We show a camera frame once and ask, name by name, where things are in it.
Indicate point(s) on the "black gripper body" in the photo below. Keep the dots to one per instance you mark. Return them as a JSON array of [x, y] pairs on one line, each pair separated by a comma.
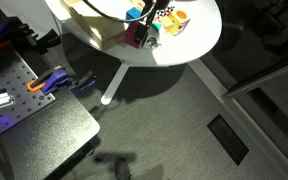
[[150, 8]]

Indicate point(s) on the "pink building block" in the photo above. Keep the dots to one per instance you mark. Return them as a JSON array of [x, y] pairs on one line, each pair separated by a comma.
[[130, 35]]

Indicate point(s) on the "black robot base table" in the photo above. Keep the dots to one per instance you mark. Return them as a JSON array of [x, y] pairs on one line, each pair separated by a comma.
[[38, 147]]

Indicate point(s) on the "blue building block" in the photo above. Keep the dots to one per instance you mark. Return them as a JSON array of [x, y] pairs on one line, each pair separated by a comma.
[[133, 13]]

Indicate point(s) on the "black patterned cube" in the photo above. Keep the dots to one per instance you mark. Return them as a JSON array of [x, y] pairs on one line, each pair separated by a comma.
[[164, 12]]

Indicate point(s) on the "orange yellow cube with hole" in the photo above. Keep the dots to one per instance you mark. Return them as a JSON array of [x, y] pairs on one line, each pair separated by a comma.
[[175, 22]]

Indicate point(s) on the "wooden tray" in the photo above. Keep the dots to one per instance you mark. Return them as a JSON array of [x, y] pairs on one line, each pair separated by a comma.
[[106, 33]]

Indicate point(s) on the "white round table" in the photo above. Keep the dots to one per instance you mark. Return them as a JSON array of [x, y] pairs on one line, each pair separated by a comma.
[[200, 37]]

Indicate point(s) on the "purple clamp near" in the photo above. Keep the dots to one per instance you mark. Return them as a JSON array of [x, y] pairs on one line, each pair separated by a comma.
[[51, 80]]

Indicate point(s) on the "purple clamp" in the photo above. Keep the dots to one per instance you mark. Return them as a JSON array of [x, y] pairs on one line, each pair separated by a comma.
[[51, 80], [12, 30]]

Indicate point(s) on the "purple clamp far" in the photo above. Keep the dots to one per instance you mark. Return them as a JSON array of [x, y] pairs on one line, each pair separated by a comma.
[[12, 30]]

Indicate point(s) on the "black perforated breadboard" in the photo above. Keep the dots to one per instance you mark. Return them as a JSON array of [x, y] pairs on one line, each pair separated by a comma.
[[15, 74]]

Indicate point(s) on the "black floor outlet cover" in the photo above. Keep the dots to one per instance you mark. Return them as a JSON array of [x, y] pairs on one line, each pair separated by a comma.
[[228, 139]]

